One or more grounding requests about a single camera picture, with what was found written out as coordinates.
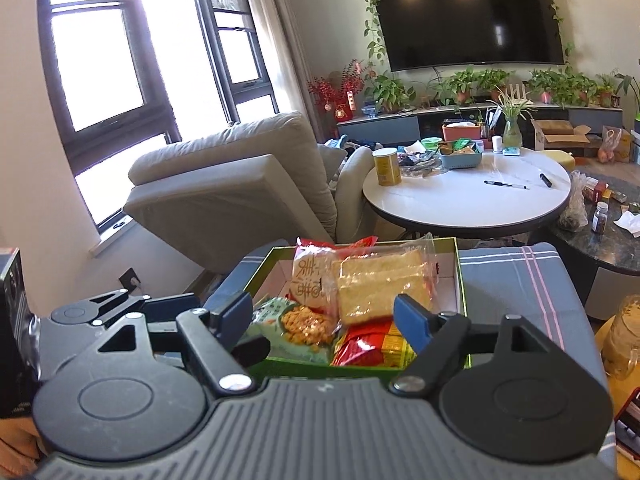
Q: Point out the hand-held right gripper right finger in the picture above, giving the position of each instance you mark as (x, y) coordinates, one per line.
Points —
(412, 322)

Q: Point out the green snack bag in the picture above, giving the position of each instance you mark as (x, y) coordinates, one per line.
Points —
(295, 332)

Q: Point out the grey television cabinet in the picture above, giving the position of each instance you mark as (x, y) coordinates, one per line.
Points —
(390, 125)

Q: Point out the small white bottle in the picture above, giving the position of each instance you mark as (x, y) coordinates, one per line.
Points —
(497, 144)

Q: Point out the clear bread packet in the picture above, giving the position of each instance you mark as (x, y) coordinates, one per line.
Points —
(380, 285)

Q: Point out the black pen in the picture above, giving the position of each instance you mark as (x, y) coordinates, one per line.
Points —
(505, 185)

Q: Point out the red yellow snack packet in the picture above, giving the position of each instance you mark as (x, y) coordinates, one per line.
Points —
(370, 347)

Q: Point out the open cardboard box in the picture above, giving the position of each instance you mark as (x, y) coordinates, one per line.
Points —
(562, 135)

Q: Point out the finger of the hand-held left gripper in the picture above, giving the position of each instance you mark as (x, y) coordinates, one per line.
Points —
(172, 305)
(255, 349)

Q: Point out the blue plastic basket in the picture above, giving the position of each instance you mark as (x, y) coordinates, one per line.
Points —
(460, 161)

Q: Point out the yellow canister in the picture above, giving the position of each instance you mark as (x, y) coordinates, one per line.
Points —
(387, 167)

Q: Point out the brown bottle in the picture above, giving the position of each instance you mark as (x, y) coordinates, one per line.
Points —
(600, 219)

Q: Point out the black marker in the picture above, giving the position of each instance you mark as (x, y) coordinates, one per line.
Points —
(545, 180)

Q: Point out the red white snack packet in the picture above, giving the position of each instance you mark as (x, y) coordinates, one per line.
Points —
(312, 280)

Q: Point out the red berry decoration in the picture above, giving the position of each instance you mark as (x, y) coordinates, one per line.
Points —
(332, 90)

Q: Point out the green round container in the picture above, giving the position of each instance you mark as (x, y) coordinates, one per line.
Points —
(431, 144)

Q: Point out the row of potted plants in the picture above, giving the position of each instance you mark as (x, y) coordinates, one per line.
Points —
(390, 90)

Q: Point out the yellow round cushion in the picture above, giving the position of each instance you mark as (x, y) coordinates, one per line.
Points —
(559, 156)

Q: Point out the tall leafy plant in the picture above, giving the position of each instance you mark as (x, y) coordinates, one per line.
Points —
(631, 90)

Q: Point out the green ivy garland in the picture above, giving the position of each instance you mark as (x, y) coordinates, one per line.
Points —
(372, 35)

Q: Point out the plastic bag with fruit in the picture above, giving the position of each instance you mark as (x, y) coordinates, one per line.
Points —
(615, 147)

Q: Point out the dark packets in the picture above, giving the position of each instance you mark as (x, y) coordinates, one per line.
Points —
(420, 165)

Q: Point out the clear plastic bag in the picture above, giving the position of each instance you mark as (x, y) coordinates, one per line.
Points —
(575, 205)

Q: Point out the green cardboard box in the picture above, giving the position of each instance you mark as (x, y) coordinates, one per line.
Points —
(320, 368)

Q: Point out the wall socket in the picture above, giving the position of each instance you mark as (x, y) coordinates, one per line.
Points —
(130, 280)

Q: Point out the dark round table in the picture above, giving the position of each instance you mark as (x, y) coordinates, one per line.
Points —
(615, 255)

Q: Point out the white round table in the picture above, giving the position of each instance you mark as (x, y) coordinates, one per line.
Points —
(465, 200)

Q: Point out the grey striped tablecloth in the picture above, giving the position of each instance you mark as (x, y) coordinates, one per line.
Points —
(515, 300)

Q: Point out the red edged dark device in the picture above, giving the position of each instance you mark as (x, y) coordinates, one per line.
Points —
(629, 425)

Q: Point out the glass jar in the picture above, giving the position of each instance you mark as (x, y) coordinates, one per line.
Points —
(622, 340)

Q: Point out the white tissue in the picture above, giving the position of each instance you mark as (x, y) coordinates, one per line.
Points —
(629, 224)

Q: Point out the orange box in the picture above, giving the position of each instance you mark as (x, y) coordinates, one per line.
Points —
(460, 132)

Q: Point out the red small box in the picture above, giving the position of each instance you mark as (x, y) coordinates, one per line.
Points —
(595, 190)

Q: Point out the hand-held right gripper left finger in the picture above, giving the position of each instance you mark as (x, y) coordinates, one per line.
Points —
(237, 317)

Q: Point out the glass vase with green plant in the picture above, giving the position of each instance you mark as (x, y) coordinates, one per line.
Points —
(512, 135)

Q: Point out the narrow dark framed window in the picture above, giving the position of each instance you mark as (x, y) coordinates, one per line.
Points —
(240, 45)

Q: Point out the beige curtain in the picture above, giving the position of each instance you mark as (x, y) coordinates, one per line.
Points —
(280, 35)

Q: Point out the teal small box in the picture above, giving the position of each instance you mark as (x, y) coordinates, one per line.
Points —
(511, 151)

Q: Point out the large dark framed window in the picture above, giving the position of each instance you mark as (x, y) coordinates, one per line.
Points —
(95, 60)

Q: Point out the beige armchair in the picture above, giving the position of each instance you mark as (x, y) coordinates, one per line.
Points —
(225, 195)

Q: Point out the black wall television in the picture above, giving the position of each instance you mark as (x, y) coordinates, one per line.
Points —
(465, 15)

